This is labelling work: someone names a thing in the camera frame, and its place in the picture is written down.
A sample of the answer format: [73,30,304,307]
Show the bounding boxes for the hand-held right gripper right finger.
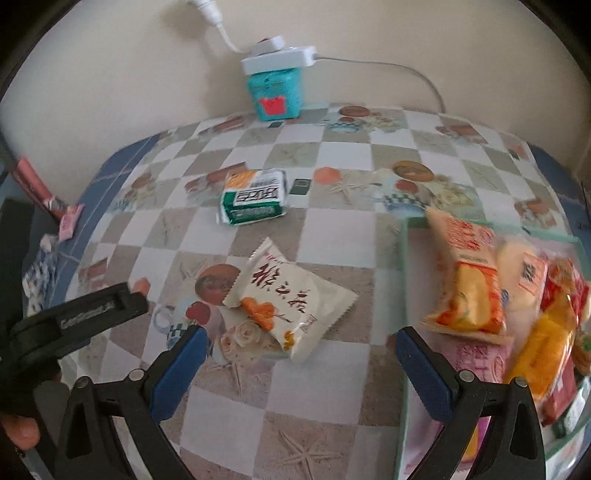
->
[396,325,548,480]

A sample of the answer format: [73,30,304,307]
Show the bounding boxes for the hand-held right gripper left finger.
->
[55,324,209,480]

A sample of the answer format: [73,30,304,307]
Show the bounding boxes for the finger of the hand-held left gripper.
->
[110,282,149,326]

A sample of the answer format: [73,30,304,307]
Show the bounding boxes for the teal shallow box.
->
[397,217,587,480]

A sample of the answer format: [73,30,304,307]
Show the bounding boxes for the orange white bread packet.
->
[422,208,509,336]

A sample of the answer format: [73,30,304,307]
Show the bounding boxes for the yellow cake packet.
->
[505,295,578,400]

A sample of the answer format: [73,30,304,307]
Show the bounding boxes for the white snack packet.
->
[223,237,360,363]

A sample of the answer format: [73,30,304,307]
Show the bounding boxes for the dark red packet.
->
[540,369,578,425]

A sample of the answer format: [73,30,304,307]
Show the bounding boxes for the clear packet pale round cake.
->
[496,237,550,315]

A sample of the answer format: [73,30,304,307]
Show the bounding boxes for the red snack packet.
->
[540,258,591,319]

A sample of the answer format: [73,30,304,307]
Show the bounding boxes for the person's left hand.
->
[0,412,40,453]

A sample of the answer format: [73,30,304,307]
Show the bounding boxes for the blue white crumpled wrapper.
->
[23,233,60,315]

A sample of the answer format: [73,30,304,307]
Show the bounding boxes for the pink wrapped candy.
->
[58,204,85,241]

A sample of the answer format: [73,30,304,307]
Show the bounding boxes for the dark cabinet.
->
[0,198,36,324]

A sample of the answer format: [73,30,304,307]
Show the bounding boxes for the pink roll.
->
[11,157,56,208]

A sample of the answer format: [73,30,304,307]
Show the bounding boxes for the green white biscuit packet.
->
[217,169,289,227]

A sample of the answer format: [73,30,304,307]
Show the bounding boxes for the teal tin box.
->
[246,67,303,123]

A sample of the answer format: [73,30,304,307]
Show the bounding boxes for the white power strip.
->
[241,36,318,75]

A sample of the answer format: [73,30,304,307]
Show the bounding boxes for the white bulb socket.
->
[191,0,250,54]

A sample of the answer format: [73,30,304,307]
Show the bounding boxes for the white power cable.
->
[316,55,446,114]

